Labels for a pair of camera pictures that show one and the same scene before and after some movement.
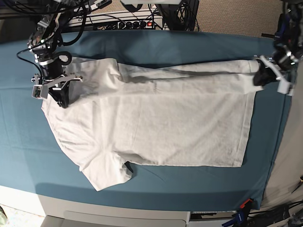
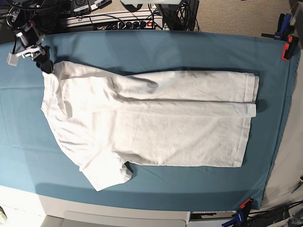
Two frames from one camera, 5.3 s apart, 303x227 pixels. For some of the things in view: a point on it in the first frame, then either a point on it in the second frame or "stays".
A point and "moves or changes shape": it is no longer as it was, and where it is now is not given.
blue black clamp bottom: (240, 220) stays
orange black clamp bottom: (247, 205) stays
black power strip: (135, 25) stays
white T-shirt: (197, 114) moves or changes shape
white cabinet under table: (61, 213) stays
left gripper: (57, 82) to (31, 39)
